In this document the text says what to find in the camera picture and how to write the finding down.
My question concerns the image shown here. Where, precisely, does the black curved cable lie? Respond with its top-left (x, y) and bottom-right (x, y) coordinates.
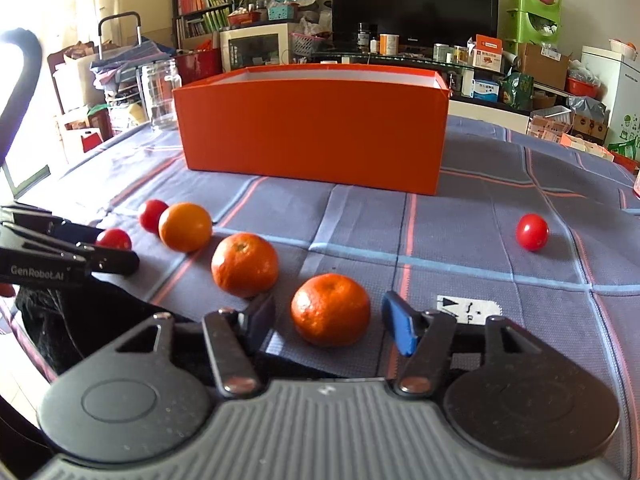
top-left (0, 26), bottom-right (45, 166)

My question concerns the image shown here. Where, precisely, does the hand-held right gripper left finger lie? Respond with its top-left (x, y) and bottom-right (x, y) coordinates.
top-left (112, 292), bottom-right (277, 400)

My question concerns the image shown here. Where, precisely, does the shopping trolley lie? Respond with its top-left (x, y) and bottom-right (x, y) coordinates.
top-left (90, 12), bottom-right (176, 111)

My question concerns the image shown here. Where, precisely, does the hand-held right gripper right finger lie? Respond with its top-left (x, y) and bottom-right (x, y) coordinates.
top-left (381, 290), bottom-right (546, 396)

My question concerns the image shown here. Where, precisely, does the brown printed carton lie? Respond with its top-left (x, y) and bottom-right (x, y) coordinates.
top-left (571, 112), bottom-right (610, 143)

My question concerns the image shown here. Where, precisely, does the white glass-door cabinet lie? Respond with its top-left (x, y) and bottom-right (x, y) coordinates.
top-left (220, 22), bottom-right (296, 73)

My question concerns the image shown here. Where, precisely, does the red cherry tomato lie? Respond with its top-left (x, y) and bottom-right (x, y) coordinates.
top-left (139, 199), bottom-right (169, 233)
top-left (95, 228), bottom-right (133, 251)
top-left (516, 213), bottom-right (550, 252)

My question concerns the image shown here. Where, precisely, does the smooth round orange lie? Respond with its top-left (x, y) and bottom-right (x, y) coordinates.
top-left (158, 202), bottom-right (213, 253)

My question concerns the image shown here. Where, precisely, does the mandarin orange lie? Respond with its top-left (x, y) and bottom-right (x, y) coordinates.
top-left (291, 273), bottom-right (372, 348)
top-left (211, 232), bottom-right (279, 298)

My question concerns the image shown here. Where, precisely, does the white paper gift bag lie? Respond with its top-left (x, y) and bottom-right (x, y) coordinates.
top-left (560, 132), bottom-right (613, 158)

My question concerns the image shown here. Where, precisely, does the blue checked tablecloth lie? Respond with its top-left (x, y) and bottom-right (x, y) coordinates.
top-left (10, 110), bottom-right (640, 480)

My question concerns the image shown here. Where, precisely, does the red plant pot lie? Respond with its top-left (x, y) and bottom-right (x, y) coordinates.
top-left (227, 10), bottom-right (263, 28)

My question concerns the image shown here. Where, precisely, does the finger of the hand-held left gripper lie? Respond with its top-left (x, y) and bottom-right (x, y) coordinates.
top-left (0, 223), bottom-right (141, 277)
top-left (0, 204), bottom-right (103, 248)

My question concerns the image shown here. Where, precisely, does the red storage box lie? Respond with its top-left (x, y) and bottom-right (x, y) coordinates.
top-left (175, 50), bottom-right (223, 86)

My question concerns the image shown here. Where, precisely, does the teal plastic basket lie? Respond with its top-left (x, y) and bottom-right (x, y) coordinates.
top-left (266, 2), bottom-right (300, 22)

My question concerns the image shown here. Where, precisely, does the green plastic bag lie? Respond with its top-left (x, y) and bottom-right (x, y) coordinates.
top-left (501, 71), bottom-right (535, 111)

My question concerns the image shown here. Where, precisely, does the blue white box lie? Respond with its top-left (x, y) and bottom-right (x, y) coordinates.
top-left (472, 79), bottom-right (501, 101)

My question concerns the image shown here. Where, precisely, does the brown cardboard box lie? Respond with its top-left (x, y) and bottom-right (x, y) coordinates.
top-left (517, 42), bottom-right (571, 91)

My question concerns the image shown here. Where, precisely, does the green plastic rack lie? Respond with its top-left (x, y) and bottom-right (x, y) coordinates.
top-left (506, 0), bottom-right (563, 45)

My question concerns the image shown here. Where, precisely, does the pink white carton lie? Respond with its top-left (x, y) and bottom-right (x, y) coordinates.
top-left (530, 115), bottom-right (571, 143)

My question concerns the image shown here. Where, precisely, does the orange cardboard box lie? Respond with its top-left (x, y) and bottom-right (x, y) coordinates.
top-left (171, 63), bottom-right (451, 196)

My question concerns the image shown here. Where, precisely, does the pink plastic basket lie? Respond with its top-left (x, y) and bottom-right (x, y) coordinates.
top-left (291, 32), bottom-right (326, 57)

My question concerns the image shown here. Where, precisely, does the orange white medicine box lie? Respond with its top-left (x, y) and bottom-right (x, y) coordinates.
top-left (472, 34), bottom-right (505, 72)

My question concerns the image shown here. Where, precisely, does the white chest freezer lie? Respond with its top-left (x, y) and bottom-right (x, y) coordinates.
top-left (580, 45), bottom-right (640, 148)

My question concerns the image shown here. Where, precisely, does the black television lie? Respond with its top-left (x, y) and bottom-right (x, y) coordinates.
top-left (331, 0), bottom-right (500, 53)

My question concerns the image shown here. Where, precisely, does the red plastic basin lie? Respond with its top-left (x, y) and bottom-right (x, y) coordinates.
top-left (566, 77), bottom-right (600, 98)

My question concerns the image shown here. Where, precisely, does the clear glass jar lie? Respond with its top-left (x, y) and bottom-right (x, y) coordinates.
top-left (136, 58), bottom-right (182, 132)

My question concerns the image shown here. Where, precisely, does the wooden bookshelf with books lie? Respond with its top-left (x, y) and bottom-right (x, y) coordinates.
top-left (171, 0), bottom-right (236, 51)

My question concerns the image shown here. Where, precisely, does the grey plastic bag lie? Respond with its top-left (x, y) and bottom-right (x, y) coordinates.
top-left (567, 95), bottom-right (608, 118)

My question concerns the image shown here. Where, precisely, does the white standing air conditioner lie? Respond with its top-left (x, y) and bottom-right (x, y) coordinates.
top-left (122, 0), bottom-right (173, 46)

